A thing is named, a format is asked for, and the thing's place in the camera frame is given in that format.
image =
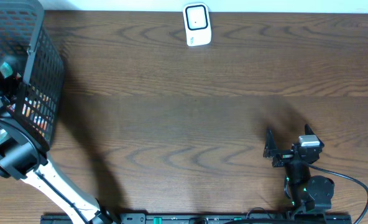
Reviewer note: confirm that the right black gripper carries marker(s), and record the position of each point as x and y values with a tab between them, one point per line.
283	155

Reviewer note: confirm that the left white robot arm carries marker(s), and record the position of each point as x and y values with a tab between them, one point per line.
22	159

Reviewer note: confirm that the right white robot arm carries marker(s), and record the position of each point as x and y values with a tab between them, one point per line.
309	194

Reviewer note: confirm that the grey plastic mesh basket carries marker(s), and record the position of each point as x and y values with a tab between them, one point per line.
23	37

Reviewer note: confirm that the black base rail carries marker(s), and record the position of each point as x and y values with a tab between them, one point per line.
141	218

